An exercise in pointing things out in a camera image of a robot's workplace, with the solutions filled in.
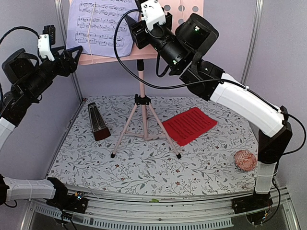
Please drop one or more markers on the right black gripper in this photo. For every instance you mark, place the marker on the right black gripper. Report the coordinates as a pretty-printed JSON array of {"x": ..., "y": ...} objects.
[{"x": 135, "y": 28}]

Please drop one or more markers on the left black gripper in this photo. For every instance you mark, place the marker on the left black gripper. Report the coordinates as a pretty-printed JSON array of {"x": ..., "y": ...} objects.
[{"x": 71, "y": 65}]

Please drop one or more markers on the purple sheet music page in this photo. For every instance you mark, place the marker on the purple sheet music page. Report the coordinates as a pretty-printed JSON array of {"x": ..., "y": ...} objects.
[{"x": 92, "y": 24}]

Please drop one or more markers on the brown wooden metronome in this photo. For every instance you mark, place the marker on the brown wooden metronome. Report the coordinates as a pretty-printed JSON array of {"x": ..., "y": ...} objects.
[{"x": 98, "y": 125}]

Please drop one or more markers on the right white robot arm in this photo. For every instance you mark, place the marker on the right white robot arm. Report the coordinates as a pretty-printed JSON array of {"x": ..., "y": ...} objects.
[{"x": 183, "y": 51}]

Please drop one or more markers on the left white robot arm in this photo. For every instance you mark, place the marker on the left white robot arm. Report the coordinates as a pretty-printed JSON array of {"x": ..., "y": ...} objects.
[{"x": 29, "y": 80}]

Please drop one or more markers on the floral table mat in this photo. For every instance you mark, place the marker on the floral table mat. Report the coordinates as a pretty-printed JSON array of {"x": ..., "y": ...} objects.
[{"x": 126, "y": 163}]

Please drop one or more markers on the red patterned egg shaker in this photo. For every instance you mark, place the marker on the red patterned egg shaker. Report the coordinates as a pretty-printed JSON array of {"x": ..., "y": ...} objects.
[{"x": 245, "y": 160}]

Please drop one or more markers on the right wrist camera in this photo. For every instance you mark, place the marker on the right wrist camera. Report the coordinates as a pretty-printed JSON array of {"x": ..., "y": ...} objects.
[{"x": 152, "y": 13}]

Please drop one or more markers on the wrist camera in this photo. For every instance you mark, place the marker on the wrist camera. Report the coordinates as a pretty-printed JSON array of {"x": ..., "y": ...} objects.
[
  {"x": 45, "y": 42},
  {"x": 152, "y": 13}
]

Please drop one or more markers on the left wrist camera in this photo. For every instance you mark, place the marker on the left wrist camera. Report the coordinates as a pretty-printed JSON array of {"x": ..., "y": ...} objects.
[{"x": 45, "y": 42}]

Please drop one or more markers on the right metal frame post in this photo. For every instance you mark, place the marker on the right metal frame post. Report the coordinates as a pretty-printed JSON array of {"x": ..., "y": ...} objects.
[{"x": 253, "y": 40}]

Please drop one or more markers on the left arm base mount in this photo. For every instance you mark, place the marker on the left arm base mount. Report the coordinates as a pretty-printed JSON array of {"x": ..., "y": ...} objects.
[{"x": 76, "y": 202}]

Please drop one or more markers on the aluminium front rail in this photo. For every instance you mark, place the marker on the aluminium front rail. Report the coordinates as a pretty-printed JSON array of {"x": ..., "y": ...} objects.
[{"x": 119, "y": 211}]

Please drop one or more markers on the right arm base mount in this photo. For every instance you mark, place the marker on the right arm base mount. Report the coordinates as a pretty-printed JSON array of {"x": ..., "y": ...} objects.
[{"x": 251, "y": 202}]

